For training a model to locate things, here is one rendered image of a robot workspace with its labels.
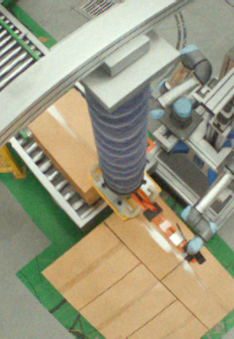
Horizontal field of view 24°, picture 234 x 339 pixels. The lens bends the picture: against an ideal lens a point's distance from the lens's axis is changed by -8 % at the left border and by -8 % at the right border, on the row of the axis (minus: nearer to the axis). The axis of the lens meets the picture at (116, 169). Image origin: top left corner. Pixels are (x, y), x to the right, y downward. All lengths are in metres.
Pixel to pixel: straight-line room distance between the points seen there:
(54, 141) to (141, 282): 1.13
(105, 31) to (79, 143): 2.14
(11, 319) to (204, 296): 1.69
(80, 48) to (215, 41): 3.63
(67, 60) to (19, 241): 3.15
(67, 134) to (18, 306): 1.62
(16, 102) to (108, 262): 2.52
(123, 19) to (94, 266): 2.56
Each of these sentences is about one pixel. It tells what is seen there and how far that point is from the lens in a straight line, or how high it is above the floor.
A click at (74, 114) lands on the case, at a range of 3.70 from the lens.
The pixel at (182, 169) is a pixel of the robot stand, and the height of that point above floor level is 0.21.
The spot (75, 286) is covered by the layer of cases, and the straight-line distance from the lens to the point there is 3.88.
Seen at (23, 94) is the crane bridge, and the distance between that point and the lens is 1.49.
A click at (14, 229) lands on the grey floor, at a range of 4.56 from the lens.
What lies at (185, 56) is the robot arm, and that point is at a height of 1.62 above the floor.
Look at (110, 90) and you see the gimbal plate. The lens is 1.66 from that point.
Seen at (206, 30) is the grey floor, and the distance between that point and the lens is 5.14.
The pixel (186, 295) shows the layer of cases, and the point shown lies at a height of 0.54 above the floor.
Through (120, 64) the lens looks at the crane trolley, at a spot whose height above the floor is 2.94.
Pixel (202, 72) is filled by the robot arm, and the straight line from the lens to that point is 3.07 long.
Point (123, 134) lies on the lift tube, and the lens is 2.17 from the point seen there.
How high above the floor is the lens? 4.40
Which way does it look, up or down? 75 degrees down
